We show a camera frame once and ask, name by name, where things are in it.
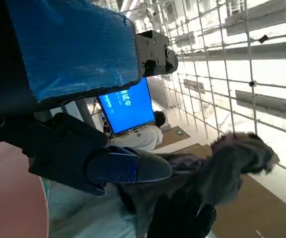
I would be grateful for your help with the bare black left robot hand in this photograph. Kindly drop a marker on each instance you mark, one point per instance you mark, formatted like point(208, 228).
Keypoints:
point(71, 44)

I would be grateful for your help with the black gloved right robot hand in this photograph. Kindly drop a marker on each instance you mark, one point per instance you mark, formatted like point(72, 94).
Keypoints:
point(182, 198)

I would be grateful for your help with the pink bowl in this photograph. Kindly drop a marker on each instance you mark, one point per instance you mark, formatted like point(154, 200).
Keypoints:
point(11, 193)

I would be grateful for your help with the person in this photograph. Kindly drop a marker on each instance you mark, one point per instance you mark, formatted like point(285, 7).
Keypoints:
point(143, 138)

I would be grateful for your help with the blue monitor screen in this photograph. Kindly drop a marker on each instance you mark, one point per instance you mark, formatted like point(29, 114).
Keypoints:
point(128, 109)

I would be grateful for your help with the green cutting mat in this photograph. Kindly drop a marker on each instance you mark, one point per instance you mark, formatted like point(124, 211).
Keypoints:
point(83, 215)

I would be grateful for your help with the white pipe scaffold frame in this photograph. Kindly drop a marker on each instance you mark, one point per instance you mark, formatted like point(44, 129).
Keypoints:
point(232, 62)

